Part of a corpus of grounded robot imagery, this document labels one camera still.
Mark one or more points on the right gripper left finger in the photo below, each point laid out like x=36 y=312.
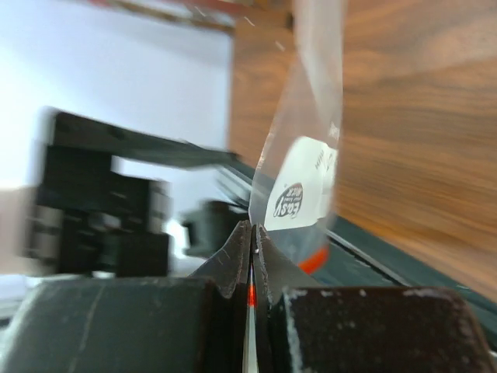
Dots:
x=143 y=324

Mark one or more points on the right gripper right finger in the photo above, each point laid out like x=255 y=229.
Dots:
x=304 y=326

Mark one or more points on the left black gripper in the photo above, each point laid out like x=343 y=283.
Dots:
x=85 y=217

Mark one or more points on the clear zip top bag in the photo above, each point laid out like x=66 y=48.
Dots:
x=292 y=196

